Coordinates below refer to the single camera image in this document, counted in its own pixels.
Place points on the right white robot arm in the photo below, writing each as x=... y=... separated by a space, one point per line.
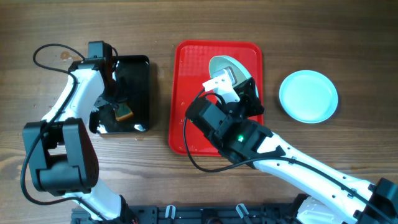
x=222 y=111

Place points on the light blue plate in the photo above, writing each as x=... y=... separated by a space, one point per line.
x=222 y=61
x=308 y=96

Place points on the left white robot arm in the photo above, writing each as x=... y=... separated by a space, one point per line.
x=59 y=154

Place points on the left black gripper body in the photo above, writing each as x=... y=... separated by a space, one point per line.
x=117 y=91

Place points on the red plastic tray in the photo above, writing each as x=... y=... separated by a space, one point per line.
x=191 y=69

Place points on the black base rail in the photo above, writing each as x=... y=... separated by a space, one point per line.
x=261 y=214

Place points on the orange green scrub sponge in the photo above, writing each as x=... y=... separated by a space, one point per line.
x=123 y=112

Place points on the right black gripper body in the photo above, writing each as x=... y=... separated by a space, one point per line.
x=248 y=106

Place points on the black plastic basin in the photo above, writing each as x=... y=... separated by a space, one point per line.
x=136 y=71

